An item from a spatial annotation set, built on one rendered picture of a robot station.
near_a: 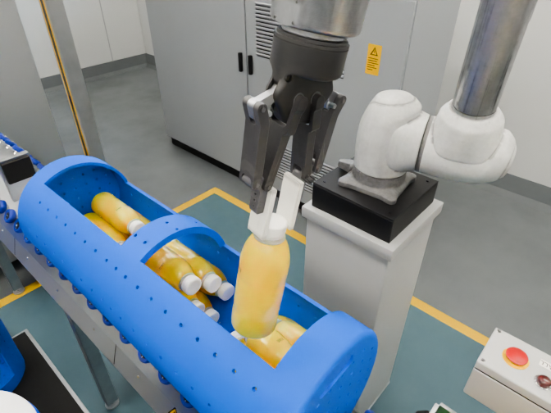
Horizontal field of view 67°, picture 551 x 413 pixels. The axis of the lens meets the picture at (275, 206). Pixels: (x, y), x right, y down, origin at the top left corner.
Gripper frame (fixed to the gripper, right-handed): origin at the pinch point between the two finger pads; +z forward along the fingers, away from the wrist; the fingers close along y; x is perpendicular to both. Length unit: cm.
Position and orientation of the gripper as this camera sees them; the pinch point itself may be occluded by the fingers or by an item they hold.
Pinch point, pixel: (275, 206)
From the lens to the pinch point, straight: 51.1
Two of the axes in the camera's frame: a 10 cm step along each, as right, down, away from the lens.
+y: -7.4, 2.3, -6.3
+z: -1.8, 8.4, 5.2
